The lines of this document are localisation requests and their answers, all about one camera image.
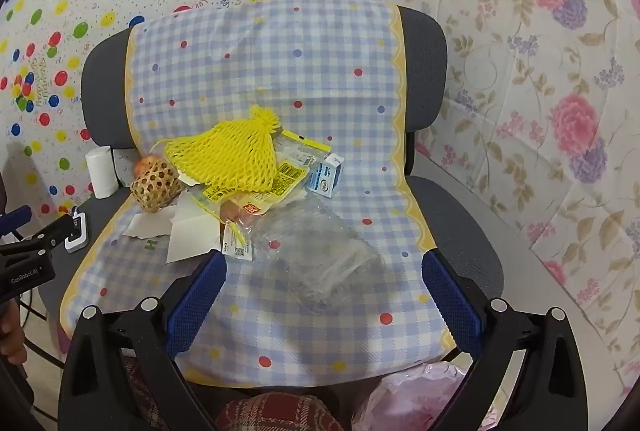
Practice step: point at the pink plastic bag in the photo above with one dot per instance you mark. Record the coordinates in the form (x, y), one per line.
(400, 401)

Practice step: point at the red plaid clothing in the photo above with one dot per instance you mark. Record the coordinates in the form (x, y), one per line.
(270, 413)

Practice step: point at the woven bamboo basket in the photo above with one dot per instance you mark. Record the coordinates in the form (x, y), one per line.
(155, 186)

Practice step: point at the small white cardboard piece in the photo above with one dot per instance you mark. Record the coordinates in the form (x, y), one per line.
(145, 223)

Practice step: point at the white paper roll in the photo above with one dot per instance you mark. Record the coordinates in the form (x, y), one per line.
(100, 171)

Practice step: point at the clear packet with yellow header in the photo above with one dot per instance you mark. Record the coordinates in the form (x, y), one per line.
(296, 171)

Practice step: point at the blue checkered dotted cloth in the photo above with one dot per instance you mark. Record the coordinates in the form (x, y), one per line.
(300, 61)

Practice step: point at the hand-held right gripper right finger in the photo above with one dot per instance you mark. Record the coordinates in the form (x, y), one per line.
(450, 303)

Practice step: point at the white cardboard box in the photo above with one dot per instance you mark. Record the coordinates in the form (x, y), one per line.
(190, 231)

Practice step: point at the small clear yellow packet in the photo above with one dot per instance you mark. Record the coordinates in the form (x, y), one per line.
(235, 243)

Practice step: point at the orange snack wrapper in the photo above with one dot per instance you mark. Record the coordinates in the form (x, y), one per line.
(250, 208)

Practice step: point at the floral print sheet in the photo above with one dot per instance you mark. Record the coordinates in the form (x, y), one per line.
(525, 111)

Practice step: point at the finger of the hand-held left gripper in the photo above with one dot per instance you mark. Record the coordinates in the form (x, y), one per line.
(15, 217)
(47, 233)

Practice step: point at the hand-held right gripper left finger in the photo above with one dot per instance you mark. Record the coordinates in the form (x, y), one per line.
(197, 301)

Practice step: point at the person's left hand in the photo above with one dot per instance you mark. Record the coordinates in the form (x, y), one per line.
(11, 336)

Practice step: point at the blue and white milk carton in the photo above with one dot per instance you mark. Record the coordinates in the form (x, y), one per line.
(322, 176)

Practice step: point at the yellow foam fruit net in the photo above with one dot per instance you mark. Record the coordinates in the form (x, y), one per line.
(235, 151)

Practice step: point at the clear plastic bag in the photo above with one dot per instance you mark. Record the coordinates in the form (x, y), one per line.
(320, 251)

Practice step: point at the grey office chair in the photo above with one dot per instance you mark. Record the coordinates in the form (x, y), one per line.
(425, 61)

